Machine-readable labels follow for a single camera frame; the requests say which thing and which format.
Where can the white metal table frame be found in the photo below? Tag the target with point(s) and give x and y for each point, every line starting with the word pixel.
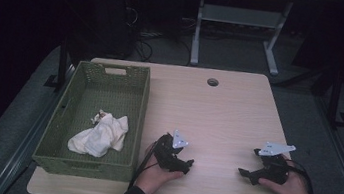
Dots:
pixel 241 16

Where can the cream towel with bear print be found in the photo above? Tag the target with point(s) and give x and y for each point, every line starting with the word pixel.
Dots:
pixel 100 138

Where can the person's right hand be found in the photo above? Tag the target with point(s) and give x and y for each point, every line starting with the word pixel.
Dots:
pixel 295 192

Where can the person's left hand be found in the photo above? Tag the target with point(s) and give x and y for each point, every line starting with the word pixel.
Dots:
pixel 152 176

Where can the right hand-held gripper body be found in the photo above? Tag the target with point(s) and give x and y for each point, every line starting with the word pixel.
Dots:
pixel 274 171

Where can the green woven basket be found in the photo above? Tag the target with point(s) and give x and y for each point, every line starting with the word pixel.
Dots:
pixel 99 94

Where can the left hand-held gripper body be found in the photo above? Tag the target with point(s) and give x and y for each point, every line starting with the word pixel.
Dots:
pixel 167 155

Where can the black metal stand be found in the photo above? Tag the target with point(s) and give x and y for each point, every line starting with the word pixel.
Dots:
pixel 335 98
pixel 62 65

